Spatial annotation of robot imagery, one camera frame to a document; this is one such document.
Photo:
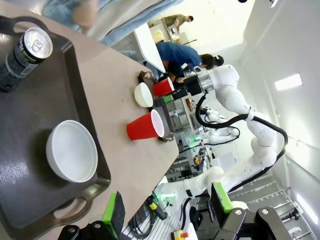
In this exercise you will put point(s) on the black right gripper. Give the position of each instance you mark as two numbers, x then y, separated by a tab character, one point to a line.
193	86

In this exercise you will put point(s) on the yellow emergency stop box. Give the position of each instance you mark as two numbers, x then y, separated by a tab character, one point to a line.
178	235

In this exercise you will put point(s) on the aluminium table frame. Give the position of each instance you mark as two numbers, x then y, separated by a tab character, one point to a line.
175	117

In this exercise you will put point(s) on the rectangular ceiling light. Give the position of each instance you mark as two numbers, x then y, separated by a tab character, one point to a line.
287	82
303	206

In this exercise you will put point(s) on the background person blue shirt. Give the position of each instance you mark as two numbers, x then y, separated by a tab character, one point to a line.
180	53

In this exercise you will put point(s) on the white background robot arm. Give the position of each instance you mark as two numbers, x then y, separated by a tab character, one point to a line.
220	136

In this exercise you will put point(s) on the person's bare hand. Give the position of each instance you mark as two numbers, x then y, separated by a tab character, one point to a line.
85	15

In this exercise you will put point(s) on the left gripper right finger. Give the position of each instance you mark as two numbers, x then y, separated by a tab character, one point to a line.
222	202

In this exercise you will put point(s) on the red plastic cup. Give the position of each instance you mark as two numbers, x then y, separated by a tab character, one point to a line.
140	127
162	87

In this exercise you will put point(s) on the background person olive shirt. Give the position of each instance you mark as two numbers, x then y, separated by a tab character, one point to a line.
175	20

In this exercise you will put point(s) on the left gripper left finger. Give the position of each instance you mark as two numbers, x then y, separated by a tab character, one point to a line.
113	212

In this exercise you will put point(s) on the person's light blue fuzzy sweater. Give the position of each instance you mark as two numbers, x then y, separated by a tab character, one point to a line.
57	10

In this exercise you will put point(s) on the white background desk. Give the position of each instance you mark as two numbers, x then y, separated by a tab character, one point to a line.
147	45

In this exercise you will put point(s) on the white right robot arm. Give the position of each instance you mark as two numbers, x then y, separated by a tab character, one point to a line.
230	82

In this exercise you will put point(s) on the white ceramic bowl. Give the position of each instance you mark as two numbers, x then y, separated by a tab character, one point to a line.
143	96
72	152

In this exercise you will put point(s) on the black green drink can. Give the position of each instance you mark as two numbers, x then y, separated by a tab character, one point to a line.
17	62

